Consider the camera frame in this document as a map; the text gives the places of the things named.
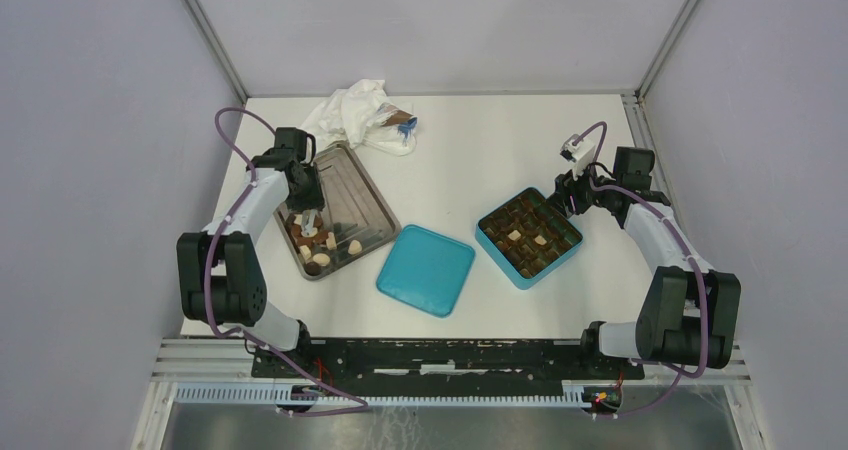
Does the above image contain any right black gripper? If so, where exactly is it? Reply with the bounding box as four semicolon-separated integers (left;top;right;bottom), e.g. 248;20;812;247
545;155;620;219

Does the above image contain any teal chocolate box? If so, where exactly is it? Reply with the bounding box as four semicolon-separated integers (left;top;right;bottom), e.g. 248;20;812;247
475;187;583;290

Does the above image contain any stainless steel tray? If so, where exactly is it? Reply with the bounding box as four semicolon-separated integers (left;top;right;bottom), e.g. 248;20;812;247
275;142;401;281

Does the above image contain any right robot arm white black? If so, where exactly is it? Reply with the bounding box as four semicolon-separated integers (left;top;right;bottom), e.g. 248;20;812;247
548;142;741;378

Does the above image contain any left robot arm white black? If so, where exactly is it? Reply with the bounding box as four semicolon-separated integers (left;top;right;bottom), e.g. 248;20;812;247
176;127;325;378

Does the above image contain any white crumpled cloth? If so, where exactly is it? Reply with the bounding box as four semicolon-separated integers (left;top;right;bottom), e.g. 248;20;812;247
300;79;417;156

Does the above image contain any brown blue wrapper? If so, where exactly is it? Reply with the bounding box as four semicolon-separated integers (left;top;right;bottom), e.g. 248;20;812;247
377;103;418;138

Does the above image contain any teal box lid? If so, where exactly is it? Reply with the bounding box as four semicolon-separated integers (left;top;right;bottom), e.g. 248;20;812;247
376;224;475;318

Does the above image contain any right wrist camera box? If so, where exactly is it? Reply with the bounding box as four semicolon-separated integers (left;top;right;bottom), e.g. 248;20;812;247
560;134;597;180

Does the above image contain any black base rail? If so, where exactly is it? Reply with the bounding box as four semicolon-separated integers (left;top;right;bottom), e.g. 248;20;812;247
289;338;645;397

